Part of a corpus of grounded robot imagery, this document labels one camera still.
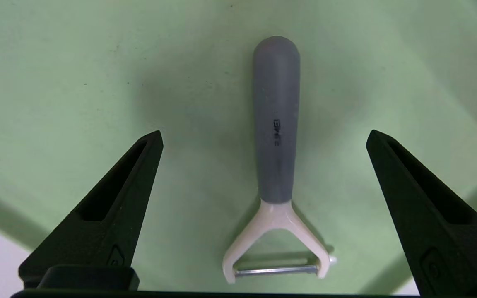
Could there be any white peeler grey handle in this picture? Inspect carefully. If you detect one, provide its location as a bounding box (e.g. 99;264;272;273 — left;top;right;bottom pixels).
222;36;337;284

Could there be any light green plastic tray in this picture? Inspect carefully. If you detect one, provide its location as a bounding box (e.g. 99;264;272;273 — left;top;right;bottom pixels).
0;0;477;295

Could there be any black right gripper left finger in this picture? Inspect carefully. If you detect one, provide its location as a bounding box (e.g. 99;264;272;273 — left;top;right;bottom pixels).
18;130;164;291

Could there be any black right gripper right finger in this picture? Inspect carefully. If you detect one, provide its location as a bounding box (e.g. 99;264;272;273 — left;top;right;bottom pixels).
366;130;477;297

